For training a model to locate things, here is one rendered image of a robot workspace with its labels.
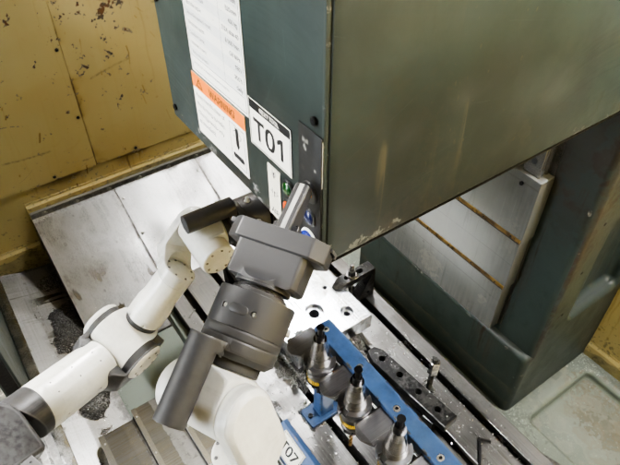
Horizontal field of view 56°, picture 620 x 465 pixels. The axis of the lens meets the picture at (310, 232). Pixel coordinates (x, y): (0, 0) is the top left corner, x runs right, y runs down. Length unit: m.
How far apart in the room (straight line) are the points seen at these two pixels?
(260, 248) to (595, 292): 1.28
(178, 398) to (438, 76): 0.45
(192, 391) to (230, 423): 0.05
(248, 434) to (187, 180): 1.69
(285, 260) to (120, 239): 1.52
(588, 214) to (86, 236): 1.55
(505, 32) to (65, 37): 1.42
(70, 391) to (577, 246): 1.05
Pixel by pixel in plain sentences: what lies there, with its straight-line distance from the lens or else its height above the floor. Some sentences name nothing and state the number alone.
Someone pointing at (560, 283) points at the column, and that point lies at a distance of 1.47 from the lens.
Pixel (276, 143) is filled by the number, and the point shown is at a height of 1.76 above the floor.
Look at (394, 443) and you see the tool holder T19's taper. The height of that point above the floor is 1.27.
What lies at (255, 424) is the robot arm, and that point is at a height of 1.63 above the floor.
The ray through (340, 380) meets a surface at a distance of 1.14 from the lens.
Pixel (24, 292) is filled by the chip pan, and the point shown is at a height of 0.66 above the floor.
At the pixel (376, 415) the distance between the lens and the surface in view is 1.11.
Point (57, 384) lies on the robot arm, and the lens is 1.10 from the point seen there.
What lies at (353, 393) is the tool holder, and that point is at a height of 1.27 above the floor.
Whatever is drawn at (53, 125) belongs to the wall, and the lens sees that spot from 2.03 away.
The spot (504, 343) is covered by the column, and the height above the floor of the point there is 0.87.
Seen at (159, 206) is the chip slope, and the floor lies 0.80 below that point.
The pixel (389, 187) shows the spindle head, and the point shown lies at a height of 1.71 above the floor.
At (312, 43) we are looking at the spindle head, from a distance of 0.60.
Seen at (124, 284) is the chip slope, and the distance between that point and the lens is 2.05.
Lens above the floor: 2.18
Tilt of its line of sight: 44 degrees down
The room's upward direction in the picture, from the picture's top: straight up
